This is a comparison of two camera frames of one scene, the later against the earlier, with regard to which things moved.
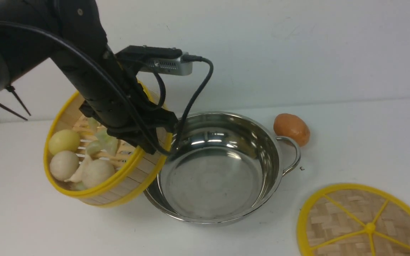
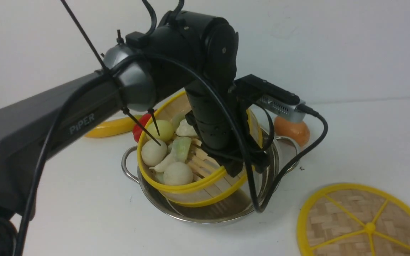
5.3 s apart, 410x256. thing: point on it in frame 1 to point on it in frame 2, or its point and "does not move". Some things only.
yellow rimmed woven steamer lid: x=354 y=219 does not move
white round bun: x=96 y=171 to x=178 y=174
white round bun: x=63 y=164 to x=152 y=154
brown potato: x=288 y=125 does not move
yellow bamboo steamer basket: x=90 y=165 to x=210 y=186
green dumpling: x=103 y=140 to x=180 y=148
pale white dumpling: x=79 y=175 to x=171 y=158
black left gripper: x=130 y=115 to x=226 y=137
